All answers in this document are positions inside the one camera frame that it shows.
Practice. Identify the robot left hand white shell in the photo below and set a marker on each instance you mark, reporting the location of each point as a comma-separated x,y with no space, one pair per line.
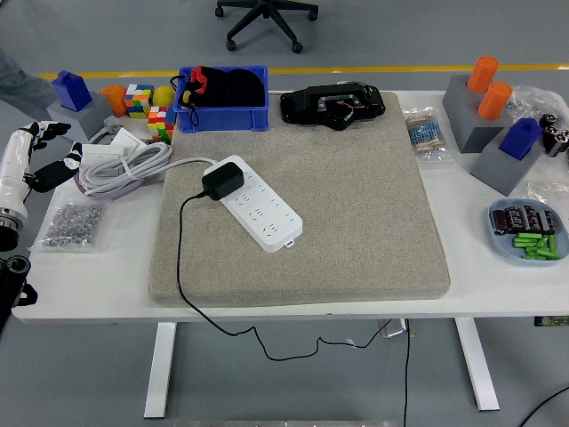
20,155

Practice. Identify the white power strip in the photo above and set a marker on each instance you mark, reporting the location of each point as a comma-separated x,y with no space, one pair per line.
271,218

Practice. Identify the green circuit board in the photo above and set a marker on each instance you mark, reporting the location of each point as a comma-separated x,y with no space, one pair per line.
553,321

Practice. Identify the person's leg in grey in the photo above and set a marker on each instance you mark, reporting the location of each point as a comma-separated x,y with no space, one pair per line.
22,93

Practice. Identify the grey single-slot block holder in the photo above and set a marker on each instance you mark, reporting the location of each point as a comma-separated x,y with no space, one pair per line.
498,173
84,122

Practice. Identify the blue house-shaped block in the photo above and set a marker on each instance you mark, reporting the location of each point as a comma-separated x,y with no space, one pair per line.
520,138
71,91

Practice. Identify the clear bag of screws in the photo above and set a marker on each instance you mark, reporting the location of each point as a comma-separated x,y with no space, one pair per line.
71,227

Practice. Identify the orange plastic cylinder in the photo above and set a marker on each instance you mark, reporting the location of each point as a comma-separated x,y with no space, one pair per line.
482,73
493,102
116,100

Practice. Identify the large rubik's cube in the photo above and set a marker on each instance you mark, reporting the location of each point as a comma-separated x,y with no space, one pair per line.
138,102

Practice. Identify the small rubik's cube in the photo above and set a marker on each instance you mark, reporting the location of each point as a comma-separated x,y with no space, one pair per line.
161,122

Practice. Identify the yellow ball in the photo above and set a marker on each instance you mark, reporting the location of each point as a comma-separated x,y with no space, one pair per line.
162,95

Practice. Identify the black pouch with red trim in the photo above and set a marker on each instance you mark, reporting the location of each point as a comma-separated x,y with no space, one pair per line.
200,84

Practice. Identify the blue plastic bin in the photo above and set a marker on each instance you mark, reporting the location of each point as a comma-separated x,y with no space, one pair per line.
222,120

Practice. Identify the black fabric pouch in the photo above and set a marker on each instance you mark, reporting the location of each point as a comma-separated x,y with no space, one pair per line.
235,89

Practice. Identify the white table leg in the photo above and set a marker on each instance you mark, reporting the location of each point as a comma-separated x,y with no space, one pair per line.
160,369
478,364

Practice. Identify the black office chair base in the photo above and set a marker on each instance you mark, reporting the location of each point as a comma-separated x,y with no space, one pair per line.
266,13

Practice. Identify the black electronic device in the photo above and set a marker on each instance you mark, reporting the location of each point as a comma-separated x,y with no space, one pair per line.
306,104

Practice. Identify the grey-brown mat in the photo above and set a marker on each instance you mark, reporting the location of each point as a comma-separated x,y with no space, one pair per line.
355,200

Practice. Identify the clear bag of resistors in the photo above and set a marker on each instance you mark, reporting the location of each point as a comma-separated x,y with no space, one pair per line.
427,133

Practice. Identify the grey two-hole block holder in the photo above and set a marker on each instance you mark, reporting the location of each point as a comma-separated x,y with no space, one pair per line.
467,129

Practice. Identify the black electrolytic capacitor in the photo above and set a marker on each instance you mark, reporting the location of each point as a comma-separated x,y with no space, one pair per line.
531,219
499,222
547,221
515,219

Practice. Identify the blue-grey plate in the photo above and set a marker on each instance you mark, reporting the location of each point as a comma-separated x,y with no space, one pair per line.
500,249

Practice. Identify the green battery cell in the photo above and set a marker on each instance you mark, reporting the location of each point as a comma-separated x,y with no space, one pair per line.
552,244
540,254
542,242
526,236
524,243

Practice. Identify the clear plastic bag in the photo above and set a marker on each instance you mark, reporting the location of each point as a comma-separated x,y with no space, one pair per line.
533,100
551,191

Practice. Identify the black cylinder silver cap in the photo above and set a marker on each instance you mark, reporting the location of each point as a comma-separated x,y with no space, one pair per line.
564,140
553,138
547,121

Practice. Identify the white switch panel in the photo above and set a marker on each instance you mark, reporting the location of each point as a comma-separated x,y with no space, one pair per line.
129,143

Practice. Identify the silver bracket under table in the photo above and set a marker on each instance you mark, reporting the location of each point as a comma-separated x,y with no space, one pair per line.
395,328

